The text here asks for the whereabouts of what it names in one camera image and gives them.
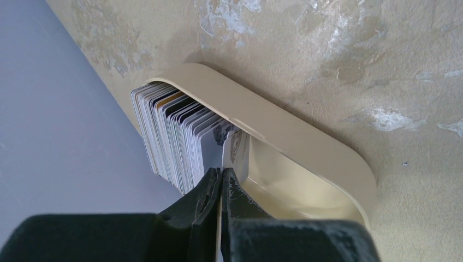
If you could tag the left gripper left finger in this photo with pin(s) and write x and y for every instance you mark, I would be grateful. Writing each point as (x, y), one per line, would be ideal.
(185, 231)

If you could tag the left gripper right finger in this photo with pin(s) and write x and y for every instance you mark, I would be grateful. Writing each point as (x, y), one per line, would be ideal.
(250, 234)

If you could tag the stack of credit cards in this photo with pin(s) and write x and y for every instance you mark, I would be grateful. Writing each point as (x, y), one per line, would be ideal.
(183, 138)

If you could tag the gold oval metal tray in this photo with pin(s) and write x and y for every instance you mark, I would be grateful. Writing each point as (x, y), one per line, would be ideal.
(295, 171)

